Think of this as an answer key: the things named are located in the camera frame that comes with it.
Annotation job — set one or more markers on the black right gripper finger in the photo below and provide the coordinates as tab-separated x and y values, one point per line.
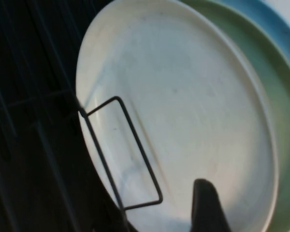
207	212

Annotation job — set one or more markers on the white round plate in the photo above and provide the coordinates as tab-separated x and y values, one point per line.
183	96

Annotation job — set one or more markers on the pale green round plate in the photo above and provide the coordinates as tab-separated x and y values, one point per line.
275	79

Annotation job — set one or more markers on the blue round plate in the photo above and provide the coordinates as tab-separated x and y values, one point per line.
275	21

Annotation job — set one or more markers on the black plastic drip tray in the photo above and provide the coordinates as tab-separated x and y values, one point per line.
26	120

